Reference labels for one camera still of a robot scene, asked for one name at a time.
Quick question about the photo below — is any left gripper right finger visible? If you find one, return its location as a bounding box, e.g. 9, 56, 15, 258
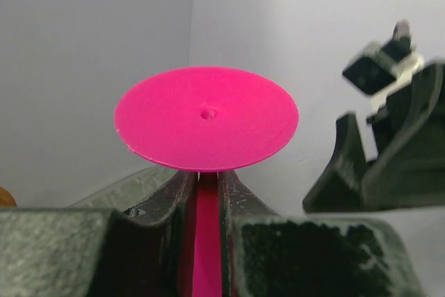
218, 171, 425, 297

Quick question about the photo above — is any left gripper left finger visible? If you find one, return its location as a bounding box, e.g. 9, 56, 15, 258
1, 172, 198, 296

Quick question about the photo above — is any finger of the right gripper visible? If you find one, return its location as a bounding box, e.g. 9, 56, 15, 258
302, 113, 368, 212
361, 62, 444, 210

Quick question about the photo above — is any pink plastic wine glass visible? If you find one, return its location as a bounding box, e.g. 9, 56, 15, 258
114, 66, 299, 296

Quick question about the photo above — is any orange wooden shelf rack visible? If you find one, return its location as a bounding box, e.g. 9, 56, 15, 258
0, 187, 17, 207

